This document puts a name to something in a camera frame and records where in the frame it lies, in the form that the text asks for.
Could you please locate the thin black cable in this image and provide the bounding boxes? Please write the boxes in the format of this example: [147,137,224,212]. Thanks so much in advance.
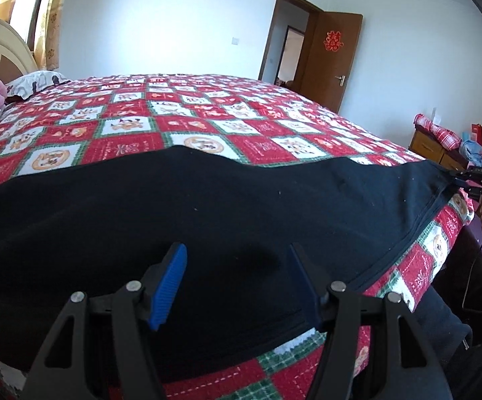
[462,200,482,313]

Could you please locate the person's dark clothing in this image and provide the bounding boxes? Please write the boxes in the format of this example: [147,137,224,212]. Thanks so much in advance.
[412,285,482,400]

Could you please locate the red checked printed blanket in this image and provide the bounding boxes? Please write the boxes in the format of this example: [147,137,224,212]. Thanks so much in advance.
[0,74,475,400]

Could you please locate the window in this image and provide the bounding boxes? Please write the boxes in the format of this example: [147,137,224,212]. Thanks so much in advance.
[0,0,52,46]

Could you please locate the wooden cabinet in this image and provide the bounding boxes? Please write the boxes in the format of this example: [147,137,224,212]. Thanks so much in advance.
[408,127,475,171]

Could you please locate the black pants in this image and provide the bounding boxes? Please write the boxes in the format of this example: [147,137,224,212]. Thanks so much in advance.
[0,145,467,373]

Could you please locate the brown wooden door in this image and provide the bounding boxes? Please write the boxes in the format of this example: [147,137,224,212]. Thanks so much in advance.
[297,10,363,113]

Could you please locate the white patterned pillow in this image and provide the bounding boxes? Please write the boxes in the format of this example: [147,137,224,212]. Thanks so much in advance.
[4,70,72,101]

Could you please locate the blue cloth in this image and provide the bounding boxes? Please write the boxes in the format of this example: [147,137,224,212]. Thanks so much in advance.
[460,139,482,167]

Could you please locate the red paper door decoration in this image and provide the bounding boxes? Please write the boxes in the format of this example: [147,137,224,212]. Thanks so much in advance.
[323,30,342,52]

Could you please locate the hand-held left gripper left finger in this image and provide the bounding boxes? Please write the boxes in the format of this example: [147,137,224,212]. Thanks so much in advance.
[23,242,188,400]

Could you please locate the brown door frame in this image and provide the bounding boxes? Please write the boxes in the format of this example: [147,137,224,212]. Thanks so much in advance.
[259,0,323,92]

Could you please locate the red plaid cloth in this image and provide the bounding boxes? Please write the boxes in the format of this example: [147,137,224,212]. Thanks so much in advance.
[413,113,462,151]

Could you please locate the yellow patterned curtain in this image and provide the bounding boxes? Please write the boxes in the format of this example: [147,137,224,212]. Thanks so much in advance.
[33,0,75,71]

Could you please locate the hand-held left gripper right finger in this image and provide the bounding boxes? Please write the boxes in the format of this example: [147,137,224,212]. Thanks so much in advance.
[288,243,454,400]

